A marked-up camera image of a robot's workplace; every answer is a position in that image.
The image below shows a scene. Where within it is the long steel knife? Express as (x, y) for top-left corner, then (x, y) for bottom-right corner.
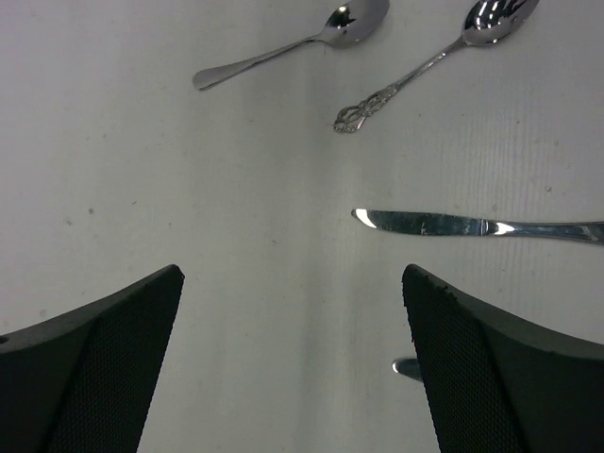
(392, 358), (423, 382)

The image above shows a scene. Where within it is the ornate handle steel spoon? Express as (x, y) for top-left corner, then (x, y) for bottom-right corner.
(332, 0), (539, 134)

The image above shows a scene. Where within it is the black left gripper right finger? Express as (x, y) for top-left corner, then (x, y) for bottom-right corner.
(402, 264), (603, 452)

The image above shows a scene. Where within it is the plain steel spoon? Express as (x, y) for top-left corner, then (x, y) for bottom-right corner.
(193, 0), (391, 91)

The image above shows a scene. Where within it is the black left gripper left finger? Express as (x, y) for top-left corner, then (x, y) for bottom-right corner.
(1, 264), (184, 452)

